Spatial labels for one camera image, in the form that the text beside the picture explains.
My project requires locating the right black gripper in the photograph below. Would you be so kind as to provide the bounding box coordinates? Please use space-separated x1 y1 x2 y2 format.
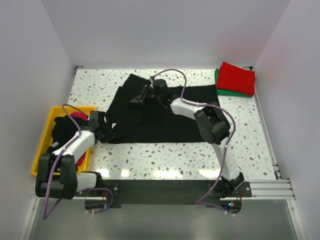
130 85 162 109

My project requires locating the black t shirt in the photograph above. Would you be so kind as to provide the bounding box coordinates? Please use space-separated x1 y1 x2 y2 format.
104 73 221 145

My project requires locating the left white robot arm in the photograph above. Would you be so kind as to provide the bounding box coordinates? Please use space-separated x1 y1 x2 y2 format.
35 111 115 200

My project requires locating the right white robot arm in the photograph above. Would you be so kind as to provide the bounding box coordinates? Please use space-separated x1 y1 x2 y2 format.
129 79 245 197

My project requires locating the yellow plastic bin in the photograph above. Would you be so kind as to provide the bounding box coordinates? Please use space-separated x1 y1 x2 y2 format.
31 106 91 176

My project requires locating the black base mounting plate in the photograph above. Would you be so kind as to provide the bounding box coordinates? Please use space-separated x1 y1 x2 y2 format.
76 179 253 211

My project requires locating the folded green t shirt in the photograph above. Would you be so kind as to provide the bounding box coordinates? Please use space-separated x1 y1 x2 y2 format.
214 68 251 98

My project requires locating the folded red t shirt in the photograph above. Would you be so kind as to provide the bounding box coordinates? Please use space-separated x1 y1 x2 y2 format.
217 61 256 97

